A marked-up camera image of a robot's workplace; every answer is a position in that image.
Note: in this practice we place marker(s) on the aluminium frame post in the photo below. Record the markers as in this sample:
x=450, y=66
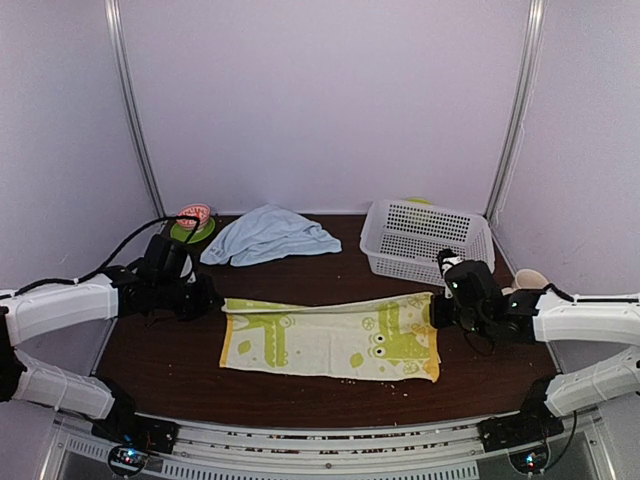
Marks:
x=133, y=118
x=524, y=87

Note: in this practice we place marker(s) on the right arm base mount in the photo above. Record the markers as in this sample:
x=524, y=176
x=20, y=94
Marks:
x=527, y=433

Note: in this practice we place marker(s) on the right aluminium frame post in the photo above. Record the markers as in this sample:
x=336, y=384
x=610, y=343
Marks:
x=524, y=87

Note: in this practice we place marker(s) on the light blue towel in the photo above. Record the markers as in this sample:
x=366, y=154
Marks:
x=266, y=234

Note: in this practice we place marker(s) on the green crocodile pattern towel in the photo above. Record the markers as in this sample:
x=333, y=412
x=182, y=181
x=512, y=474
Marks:
x=389, y=339

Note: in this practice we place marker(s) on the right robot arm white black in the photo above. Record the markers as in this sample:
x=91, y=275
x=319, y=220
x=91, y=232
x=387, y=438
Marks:
x=474, y=302

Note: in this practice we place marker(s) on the white perforated plastic basket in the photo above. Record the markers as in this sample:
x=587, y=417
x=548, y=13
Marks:
x=401, y=239

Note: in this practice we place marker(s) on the lime green bowl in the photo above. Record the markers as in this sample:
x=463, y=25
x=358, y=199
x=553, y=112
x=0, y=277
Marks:
x=419, y=201

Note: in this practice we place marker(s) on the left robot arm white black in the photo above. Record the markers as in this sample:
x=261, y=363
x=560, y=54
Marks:
x=165, y=278

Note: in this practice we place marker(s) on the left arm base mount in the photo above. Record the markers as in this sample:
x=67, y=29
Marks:
x=136, y=437

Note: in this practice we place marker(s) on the front aluminium rail panel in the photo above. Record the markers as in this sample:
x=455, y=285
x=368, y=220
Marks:
x=443, y=450

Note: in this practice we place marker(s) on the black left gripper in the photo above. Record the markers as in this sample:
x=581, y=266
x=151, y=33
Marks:
x=207, y=298

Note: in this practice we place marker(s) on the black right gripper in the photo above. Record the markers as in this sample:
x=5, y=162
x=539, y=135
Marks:
x=438, y=319

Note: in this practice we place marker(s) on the green plate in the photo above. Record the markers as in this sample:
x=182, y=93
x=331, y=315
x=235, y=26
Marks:
x=180, y=234

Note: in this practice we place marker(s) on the red patterned ceramic bowl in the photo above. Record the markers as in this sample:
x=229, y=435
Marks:
x=194, y=217

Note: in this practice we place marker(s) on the left aluminium frame post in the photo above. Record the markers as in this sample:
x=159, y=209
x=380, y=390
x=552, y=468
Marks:
x=133, y=118

